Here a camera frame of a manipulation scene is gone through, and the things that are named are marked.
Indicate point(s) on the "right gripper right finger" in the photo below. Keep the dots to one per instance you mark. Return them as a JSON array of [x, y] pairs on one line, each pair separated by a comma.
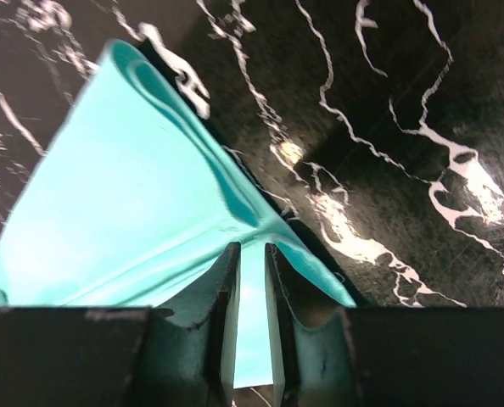
[[326, 354]]

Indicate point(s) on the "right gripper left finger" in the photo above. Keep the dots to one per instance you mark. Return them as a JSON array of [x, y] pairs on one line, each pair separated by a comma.
[[181, 353]]

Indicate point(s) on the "teal t shirt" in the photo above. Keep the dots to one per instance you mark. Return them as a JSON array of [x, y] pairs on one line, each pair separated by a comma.
[[134, 200]]

